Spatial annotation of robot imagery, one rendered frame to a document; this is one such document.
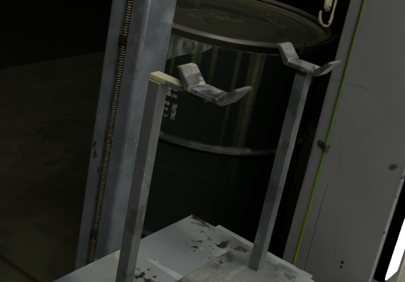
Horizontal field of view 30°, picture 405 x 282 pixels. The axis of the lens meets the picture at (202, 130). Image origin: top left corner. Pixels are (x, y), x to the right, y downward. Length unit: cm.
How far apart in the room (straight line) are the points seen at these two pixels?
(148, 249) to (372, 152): 47
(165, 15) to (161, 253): 34
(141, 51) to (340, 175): 57
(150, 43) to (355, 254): 65
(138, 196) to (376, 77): 58
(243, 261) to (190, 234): 10
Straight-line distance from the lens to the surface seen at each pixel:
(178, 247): 109
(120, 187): 100
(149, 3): 91
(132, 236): 90
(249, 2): 233
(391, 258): 141
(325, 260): 146
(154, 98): 82
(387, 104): 132
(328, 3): 135
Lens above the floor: 136
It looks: 22 degrees down
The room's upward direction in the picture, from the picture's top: 11 degrees clockwise
